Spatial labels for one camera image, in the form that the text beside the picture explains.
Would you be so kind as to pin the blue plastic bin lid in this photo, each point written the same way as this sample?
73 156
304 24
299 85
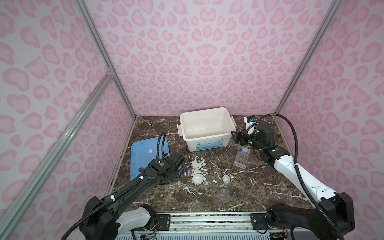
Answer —
142 153

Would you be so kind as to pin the clear round dish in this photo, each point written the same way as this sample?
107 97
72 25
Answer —
222 194

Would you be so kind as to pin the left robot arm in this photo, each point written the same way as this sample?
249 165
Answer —
120 204

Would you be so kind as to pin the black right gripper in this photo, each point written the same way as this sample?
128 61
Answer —
243 134

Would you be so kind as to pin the white funnel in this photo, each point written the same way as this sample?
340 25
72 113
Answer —
198 179

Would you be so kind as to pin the clear test tube rack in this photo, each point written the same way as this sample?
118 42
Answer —
241 159

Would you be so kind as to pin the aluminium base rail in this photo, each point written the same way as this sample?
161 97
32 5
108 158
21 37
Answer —
145 223

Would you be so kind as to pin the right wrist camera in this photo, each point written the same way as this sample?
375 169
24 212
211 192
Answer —
249 120

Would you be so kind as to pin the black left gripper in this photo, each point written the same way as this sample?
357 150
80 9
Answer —
176 178

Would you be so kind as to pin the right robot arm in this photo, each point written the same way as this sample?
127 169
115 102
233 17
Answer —
332 214

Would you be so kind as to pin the blue plastic tweezers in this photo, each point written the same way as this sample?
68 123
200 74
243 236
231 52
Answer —
184 170

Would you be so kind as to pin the white plastic storage bin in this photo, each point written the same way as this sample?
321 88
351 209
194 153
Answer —
206 129

